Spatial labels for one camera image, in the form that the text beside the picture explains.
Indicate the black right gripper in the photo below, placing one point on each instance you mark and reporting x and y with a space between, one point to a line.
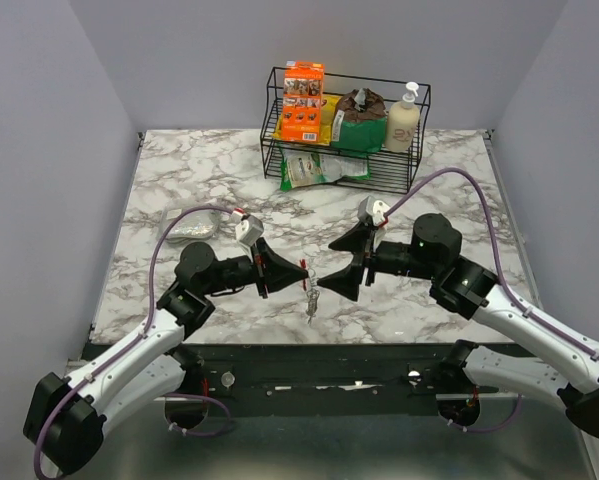
360 238

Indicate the yellow snack bag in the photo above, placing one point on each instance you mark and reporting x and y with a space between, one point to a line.
324 120

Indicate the green white snack bag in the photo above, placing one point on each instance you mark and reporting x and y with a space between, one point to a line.
306 169

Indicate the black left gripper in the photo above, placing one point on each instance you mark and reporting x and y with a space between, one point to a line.
276 272

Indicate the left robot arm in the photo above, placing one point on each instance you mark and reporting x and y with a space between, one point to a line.
69 417

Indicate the silver glitter pouch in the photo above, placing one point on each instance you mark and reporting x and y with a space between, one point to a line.
199 225

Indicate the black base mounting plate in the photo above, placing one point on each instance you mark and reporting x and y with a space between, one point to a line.
323 379

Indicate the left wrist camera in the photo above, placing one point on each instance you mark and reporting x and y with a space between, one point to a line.
248 230

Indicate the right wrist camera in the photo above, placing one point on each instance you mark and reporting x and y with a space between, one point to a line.
373 211

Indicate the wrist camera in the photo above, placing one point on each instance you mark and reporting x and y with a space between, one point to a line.
248 230
373 211

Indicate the orange product box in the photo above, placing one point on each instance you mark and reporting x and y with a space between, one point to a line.
303 79

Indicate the black wire shelf rack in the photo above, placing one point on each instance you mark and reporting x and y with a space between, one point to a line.
383 171

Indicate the aluminium rail frame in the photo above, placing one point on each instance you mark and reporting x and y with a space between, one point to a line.
69 417

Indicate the cream lotion pump bottle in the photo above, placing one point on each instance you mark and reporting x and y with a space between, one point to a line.
402 121

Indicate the green brown bag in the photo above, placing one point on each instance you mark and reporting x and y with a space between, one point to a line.
359 123

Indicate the steel key organizer red handle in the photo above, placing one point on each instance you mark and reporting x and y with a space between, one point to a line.
311 290

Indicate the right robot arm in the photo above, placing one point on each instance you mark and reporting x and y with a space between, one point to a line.
563 368

